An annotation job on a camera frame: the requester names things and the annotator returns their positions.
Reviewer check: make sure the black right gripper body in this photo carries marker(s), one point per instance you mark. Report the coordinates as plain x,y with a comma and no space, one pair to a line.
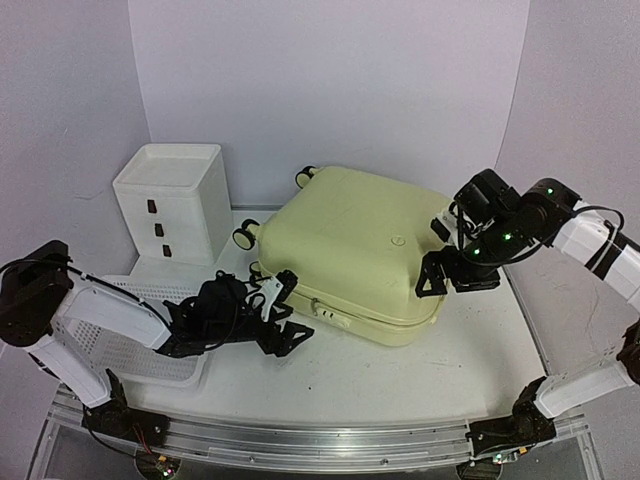
478,272

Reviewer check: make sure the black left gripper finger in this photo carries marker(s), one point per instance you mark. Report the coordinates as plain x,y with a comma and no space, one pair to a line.
280,341
279,287

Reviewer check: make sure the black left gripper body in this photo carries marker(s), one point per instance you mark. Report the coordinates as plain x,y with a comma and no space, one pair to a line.
225,333

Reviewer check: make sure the pale yellow hard-shell suitcase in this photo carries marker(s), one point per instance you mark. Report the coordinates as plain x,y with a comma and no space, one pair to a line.
355,240

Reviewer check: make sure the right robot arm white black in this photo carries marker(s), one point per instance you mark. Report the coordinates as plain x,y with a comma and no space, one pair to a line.
575,315

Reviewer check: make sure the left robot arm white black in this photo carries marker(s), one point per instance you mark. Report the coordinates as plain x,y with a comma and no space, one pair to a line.
42,294

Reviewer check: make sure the white perforated plastic basket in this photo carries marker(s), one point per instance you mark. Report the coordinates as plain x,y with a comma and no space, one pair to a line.
127,358

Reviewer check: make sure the white three-drawer storage cabinet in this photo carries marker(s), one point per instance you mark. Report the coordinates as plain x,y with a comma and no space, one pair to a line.
175,202

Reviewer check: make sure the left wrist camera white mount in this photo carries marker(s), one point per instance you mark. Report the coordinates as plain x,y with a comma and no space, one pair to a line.
258,299

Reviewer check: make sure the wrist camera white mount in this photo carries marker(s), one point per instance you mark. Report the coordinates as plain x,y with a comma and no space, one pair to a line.
258,299
455,226

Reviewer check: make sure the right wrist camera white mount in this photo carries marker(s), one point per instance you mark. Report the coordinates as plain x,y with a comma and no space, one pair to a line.
455,226

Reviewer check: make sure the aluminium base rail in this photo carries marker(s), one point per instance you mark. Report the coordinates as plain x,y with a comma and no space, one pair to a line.
378,447

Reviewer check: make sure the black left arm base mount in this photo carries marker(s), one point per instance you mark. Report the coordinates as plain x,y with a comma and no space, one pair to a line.
115,418

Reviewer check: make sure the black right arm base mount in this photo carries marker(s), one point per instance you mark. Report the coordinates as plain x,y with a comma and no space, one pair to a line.
526,426

